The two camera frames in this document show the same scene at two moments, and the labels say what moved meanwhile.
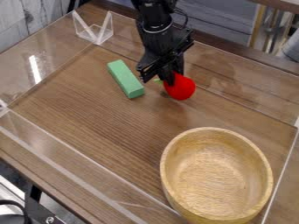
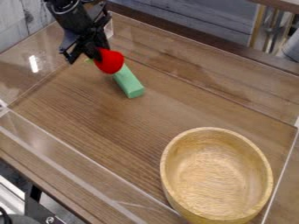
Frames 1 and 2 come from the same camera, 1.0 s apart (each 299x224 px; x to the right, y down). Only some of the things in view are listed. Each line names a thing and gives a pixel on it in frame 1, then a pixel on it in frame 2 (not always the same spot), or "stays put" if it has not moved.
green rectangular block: x=126 y=79 stays put
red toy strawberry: x=183 y=87 -> x=111 y=60
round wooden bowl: x=217 y=176 stays put
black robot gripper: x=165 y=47 -> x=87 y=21
